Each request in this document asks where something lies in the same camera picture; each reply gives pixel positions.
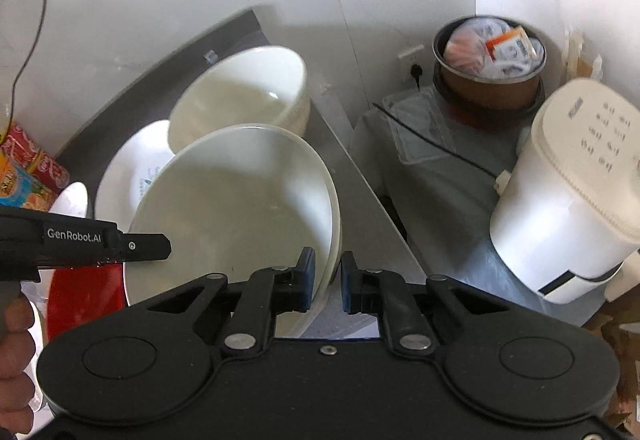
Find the white plate with blue print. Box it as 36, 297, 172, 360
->
94, 120, 175, 232

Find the white deep bowl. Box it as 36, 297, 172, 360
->
168, 45, 311, 153

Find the person's left hand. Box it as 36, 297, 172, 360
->
1, 293, 36, 434

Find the orange juice bottle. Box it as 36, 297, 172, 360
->
0, 155, 55, 212

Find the small white dish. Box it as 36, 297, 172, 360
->
49, 182, 89, 218

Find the red cola can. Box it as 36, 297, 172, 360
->
1, 122, 70, 194

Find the clear plastic bag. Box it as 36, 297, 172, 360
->
381, 85, 456, 165

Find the white rice cooker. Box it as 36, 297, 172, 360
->
489, 79, 639, 304

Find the brown pot with packets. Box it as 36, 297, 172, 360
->
432, 15, 547, 111

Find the thin black hanging cable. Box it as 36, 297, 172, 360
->
0, 0, 52, 147

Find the black power cable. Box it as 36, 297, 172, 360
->
372, 64, 501, 181

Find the wall power socket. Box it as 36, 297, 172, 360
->
397, 44, 428, 82

